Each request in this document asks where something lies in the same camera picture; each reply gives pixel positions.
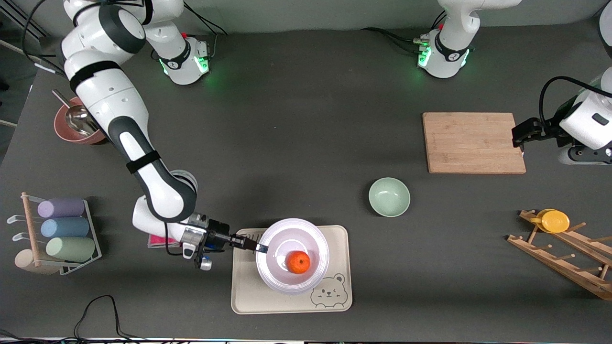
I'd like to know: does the white round plate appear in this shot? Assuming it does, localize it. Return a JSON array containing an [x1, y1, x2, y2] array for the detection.
[[256, 218, 329, 294]]

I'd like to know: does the orange fruit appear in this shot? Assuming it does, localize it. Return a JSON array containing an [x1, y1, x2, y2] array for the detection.
[[286, 250, 311, 275]]

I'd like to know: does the cream tray with bear print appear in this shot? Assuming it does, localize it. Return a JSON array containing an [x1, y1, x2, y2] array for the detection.
[[231, 225, 353, 315]]

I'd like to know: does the wooden cutting board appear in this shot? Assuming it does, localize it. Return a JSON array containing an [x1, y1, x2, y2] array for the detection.
[[422, 112, 527, 174]]

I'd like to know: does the pink folded cloth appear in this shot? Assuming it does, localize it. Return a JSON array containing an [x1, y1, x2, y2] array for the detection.
[[147, 233, 183, 249]]

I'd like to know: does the yellow cup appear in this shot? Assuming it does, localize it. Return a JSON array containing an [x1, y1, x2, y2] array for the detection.
[[535, 209, 570, 234]]

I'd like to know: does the wooden peg drying rack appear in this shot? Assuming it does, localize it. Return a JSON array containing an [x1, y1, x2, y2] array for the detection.
[[507, 209, 612, 301]]

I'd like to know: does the mint green cup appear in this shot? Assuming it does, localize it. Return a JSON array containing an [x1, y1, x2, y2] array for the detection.
[[46, 236, 96, 263]]

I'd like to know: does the mint green bowl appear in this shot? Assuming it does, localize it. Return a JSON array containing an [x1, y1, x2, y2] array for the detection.
[[368, 177, 411, 218]]

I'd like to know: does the blue cup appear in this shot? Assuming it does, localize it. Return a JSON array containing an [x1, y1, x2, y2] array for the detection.
[[40, 217, 90, 238]]

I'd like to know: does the purple cup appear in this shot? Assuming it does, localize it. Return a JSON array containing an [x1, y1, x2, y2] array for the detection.
[[37, 198, 86, 218]]

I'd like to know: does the pink ribbed bowl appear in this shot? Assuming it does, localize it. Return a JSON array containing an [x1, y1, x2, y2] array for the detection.
[[54, 97, 109, 145]]

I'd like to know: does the metal scoop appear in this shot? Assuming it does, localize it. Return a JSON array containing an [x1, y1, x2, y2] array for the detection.
[[52, 89, 99, 138]]

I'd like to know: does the beige cup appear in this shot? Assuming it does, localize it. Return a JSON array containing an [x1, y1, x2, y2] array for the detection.
[[14, 249, 60, 275]]

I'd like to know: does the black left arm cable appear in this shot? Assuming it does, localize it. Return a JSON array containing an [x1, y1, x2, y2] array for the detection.
[[539, 75, 612, 126]]

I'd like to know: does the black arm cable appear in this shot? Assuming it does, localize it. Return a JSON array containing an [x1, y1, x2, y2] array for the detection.
[[22, 0, 186, 257], [539, 75, 612, 126]]

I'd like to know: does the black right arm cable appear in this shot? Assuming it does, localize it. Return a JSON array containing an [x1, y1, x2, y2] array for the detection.
[[22, 0, 186, 257]]

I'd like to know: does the black cable loop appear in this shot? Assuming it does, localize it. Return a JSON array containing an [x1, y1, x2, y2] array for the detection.
[[73, 295, 144, 341]]

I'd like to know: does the black base cable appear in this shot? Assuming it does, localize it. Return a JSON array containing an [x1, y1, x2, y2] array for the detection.
[[184, 5, 228, 58], [361, 27, 427, 48]]

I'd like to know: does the white wire cup rack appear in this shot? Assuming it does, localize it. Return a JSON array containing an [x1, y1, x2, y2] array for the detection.
[[7, 192, 102, 276]]

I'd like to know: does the pale frame bar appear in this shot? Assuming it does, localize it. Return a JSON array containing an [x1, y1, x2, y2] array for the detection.
[[0, 39, 42, 62]]

